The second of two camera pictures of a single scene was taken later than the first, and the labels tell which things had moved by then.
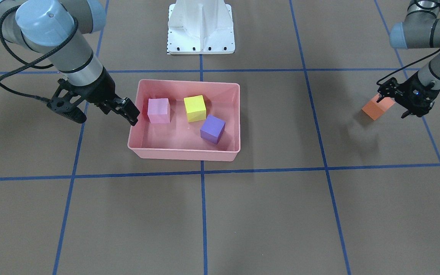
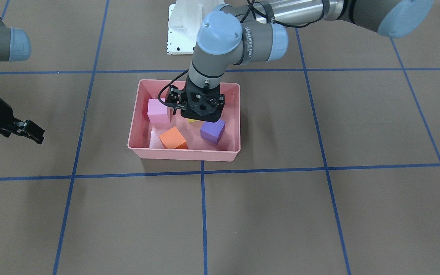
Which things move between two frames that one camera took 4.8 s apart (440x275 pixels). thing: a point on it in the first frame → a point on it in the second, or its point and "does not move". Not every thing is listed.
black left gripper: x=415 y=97 → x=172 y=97
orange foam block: x=375 y=110 → x=172 y=139
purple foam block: x=212 y=129 does not move
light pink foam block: x=159 y=110 does not move
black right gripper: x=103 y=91 → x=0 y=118
